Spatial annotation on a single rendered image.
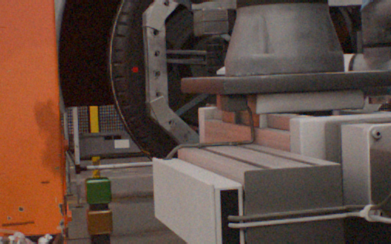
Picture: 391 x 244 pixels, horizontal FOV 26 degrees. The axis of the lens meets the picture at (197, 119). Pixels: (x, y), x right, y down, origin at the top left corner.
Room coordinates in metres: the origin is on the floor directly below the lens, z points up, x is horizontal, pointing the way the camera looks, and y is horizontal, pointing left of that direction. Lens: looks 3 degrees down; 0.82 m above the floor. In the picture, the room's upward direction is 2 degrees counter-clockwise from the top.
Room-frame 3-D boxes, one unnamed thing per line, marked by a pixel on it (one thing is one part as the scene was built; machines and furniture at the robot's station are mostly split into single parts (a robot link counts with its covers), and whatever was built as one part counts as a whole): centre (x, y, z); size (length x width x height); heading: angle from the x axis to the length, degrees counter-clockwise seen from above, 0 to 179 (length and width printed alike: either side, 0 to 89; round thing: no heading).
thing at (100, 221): (1.38, 0.17, 0.59); 0.04 x 0.04 x 0.04; 12
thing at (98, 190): (1.38, 0.17, 0.64); 0.04 x 0.04 x 0.04; 12
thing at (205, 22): (1.69, -0.03, 0.93); 0.09 x 0.05 x 0.05; 12
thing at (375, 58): (1.47, -0.33, 0.81); 0.11 x 0.08 x 0.09; 58
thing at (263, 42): (1.08, -0.11, 0.87); 0.15 x 0.15 x 0.10
